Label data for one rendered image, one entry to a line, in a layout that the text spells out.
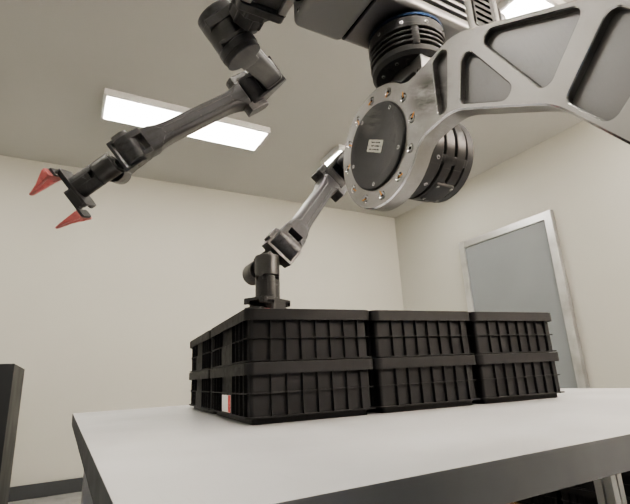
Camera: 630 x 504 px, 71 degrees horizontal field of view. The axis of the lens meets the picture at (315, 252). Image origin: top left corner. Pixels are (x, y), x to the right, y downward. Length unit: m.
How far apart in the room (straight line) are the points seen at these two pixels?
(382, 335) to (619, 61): 0.75
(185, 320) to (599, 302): 3.59
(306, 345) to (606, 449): 0.57
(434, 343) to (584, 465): 0.60
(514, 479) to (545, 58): 0.43
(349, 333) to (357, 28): 0.62
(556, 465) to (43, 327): 4.10
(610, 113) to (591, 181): 3.87
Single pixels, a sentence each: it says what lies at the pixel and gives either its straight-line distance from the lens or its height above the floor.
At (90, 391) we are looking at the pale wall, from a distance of 4.34.
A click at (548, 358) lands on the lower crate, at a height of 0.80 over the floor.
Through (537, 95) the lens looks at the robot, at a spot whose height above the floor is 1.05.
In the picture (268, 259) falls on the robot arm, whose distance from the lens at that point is 1.03.
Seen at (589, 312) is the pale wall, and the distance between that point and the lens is 4.25.
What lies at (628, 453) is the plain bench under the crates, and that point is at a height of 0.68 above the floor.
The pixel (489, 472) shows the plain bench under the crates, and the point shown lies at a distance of 0.50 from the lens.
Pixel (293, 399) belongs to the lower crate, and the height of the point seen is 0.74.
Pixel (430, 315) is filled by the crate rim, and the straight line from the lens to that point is 1.14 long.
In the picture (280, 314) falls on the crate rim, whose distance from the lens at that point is 0.95.
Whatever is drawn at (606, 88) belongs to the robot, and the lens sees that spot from 0.51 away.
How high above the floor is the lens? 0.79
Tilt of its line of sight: 16 degrees up
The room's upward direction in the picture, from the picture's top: 3 degrees counter-clockwise
